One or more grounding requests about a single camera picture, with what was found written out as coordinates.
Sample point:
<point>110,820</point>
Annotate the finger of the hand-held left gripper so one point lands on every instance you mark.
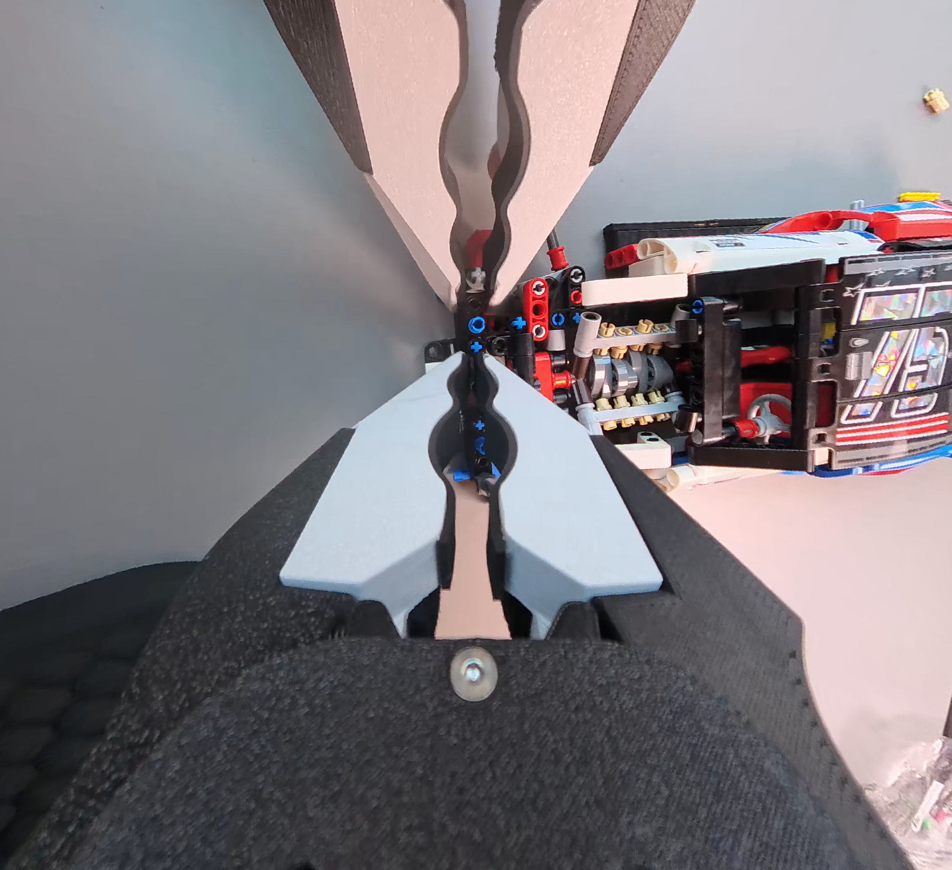
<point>580,81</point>
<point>394,81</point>

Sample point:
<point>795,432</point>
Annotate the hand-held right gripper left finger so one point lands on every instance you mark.
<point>364,513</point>

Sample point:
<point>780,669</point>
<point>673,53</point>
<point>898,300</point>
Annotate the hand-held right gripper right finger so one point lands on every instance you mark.
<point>580,513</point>

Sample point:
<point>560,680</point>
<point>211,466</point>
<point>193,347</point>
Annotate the toy brick race car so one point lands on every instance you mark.
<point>744,394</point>

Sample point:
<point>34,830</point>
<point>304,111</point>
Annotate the grey desk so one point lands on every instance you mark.
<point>186,290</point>

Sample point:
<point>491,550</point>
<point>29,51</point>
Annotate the small tan brick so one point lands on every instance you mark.
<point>933,98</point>

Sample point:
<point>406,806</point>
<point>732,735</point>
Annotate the clear plastic bag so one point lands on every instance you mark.
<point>915,795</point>

